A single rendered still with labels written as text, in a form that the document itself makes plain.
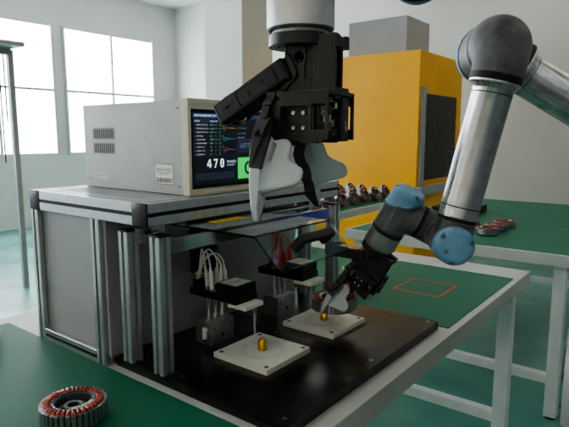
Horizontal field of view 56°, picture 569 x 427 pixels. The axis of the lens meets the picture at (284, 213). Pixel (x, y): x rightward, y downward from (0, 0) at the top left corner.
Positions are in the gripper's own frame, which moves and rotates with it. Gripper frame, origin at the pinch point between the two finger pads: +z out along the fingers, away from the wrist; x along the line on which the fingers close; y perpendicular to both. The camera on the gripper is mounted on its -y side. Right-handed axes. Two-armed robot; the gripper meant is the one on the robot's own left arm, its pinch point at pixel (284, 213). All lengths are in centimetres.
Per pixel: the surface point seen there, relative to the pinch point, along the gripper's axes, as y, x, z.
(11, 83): -365, 210, -49
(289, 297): -36, 66, 34
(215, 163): -41, 41, -3
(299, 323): -29, 58, 37
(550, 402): 23, 194, 107
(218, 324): -40, 40, 33
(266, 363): -24, 34, 37
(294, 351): -22, 42, 37
